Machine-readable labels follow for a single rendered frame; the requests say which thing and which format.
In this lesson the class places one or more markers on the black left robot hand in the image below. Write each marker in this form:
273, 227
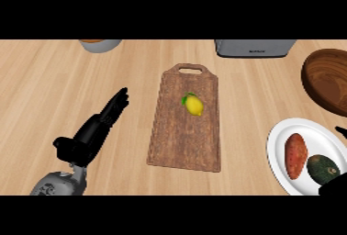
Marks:
91, 131

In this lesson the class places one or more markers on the white plate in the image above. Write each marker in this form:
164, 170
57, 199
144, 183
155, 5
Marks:
282, 159

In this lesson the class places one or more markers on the yellow lemon with green leaf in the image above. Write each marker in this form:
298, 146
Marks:
193, 105

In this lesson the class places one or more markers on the grey toaster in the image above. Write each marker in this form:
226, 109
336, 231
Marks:
252, 49

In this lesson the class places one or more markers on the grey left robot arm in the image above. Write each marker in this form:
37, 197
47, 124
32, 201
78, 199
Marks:
60, 183

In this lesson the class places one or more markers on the brown wooden cutting board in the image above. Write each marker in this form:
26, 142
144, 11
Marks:
187, 119

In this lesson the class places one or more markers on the dark green squash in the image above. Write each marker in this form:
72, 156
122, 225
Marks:
322, 168

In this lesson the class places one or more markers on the brown wooden bowl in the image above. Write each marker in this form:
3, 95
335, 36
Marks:
326, 79

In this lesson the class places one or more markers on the orange sweet potato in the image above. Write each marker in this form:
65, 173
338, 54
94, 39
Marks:
295, 156

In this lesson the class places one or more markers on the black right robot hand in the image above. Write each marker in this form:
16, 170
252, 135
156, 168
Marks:
335, 185

